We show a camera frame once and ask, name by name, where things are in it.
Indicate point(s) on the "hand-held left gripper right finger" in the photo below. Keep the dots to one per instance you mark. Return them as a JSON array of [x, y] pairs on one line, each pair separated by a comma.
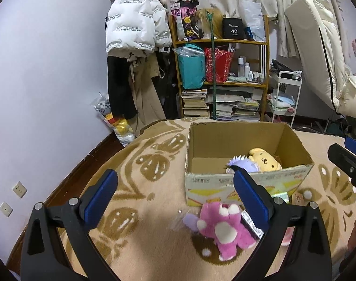
[[251, 199]]

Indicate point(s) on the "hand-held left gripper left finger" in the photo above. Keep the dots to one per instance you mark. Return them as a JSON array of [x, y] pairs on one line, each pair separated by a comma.
[[103, 196]]

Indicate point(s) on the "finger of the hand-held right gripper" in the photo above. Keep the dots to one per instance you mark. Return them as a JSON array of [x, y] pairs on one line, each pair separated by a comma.
[[353, 145], [346, 161]]

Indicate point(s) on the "pink plush toy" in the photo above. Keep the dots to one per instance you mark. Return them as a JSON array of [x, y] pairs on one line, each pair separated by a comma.
[[221, 228]]

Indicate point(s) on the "cardboard box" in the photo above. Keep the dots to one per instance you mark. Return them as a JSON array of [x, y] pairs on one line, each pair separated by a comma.
[[213, 143]]

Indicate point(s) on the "purple white plush toy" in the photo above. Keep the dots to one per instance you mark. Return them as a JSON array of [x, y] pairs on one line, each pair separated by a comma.
[[245, 164]]

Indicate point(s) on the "yellow plush toy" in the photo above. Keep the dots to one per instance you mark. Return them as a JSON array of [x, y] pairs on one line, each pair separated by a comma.
[[264, 159]]

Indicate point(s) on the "brown paper card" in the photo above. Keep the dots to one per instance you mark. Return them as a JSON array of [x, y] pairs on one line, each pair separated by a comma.
[[298, 199]]

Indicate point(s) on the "white duvet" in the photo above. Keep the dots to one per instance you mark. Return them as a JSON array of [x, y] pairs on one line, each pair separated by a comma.
[[353, 93]]

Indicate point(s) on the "plastic bag of toys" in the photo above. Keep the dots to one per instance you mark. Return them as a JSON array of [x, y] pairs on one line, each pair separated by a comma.
[[122, 128]]

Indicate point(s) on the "blue white cloth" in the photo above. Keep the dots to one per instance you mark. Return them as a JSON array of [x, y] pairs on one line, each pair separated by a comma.
[[282, 100]]

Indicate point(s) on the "pile of magazines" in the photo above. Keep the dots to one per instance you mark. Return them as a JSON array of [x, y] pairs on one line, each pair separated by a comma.
[[239, 111]]

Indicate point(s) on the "white trolley cart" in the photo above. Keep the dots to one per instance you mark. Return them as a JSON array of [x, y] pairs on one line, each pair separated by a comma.
[[284, 74]]

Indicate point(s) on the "beige hanging coat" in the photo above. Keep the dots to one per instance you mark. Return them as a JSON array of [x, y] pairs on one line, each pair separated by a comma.
[[142, 99]]

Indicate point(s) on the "stack of thick books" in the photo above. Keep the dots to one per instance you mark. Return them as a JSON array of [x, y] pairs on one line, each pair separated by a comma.
[[195, 105]]

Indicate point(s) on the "black hanging garment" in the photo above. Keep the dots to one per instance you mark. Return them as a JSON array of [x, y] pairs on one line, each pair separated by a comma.
[[119, 87]]

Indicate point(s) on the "cream upright mattress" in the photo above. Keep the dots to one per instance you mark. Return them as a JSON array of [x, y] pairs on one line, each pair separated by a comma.
[[312, 35]]

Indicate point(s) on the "dark hanging clothing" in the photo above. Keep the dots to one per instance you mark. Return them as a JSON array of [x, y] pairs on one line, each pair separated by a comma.
[[169, 93]]

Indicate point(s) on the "green pole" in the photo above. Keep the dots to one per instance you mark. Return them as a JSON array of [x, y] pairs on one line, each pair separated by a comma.
[[214, 73]]

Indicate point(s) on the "group of cosmetic bottles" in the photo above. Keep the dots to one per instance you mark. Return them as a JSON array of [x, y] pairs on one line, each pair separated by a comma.
[[241, 67]]

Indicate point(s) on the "red gift bag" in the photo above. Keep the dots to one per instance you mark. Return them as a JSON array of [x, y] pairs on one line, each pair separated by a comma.
[[221, 67]]

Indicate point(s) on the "teal bag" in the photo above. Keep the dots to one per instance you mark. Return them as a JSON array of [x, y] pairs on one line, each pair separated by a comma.
[[191, 70]]

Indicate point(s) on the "wooden shelf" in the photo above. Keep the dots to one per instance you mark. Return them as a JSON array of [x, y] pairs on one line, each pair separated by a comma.
[[221, 43]]

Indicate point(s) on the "clear plastic bag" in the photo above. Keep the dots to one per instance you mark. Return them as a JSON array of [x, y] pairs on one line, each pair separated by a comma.
[[254, 17]]

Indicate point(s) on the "black box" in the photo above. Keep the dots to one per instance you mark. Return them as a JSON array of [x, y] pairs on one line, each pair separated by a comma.
[[233, 29]]

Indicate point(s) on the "white puffer jacket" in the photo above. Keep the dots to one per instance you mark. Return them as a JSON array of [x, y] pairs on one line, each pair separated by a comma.
[[131, 20]]

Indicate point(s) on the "blonde wig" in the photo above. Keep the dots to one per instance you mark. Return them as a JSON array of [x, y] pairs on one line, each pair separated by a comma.
[[219, 23]]

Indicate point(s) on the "black pink printed bag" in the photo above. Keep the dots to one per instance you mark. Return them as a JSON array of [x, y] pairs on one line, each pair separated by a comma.
[[186, 20]]

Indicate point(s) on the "white wall outlet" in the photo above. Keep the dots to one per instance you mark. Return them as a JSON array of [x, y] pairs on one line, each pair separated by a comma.
[[6, 209], [20, 189]]

